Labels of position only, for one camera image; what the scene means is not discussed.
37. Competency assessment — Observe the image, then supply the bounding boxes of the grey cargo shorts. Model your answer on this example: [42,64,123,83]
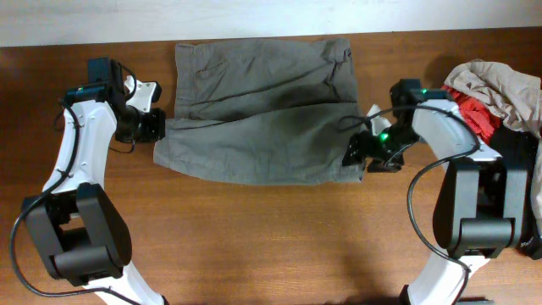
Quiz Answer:
[153,38,364,186]

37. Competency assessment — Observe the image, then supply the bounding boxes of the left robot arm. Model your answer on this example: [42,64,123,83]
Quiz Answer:
[8,58,168,305]

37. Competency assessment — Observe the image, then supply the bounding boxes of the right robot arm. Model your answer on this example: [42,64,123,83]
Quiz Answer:
[342,79,528,305]

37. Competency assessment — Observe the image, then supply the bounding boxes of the red garment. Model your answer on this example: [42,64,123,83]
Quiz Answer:
[442,85,501,144]

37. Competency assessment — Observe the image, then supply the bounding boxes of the black garment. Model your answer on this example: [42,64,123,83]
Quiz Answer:
[489,126,541,260]

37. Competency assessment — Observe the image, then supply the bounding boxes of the beige garment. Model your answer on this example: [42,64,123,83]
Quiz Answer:
[444,59,541,230]

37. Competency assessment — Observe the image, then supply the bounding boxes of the left black cable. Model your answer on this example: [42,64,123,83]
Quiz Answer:
[8,61,141,305]

